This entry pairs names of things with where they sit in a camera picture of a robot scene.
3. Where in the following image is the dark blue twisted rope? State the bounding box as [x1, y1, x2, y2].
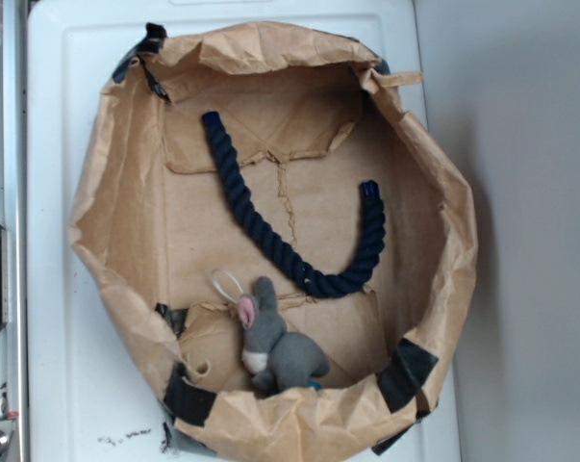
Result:
[201, 110, 386, 299]

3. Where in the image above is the brown paper bag bin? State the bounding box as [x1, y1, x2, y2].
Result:
[69, 22, 478, 461]

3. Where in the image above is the grey plush bunny toy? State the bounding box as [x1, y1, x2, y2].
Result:
[211, 269, 330, 394]

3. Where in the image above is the white plastic tray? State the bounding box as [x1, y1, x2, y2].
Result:
[25, 0, 465, 462]

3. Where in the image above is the aluminium frame rail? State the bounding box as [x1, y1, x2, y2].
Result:
[0, 1, 30, 461]

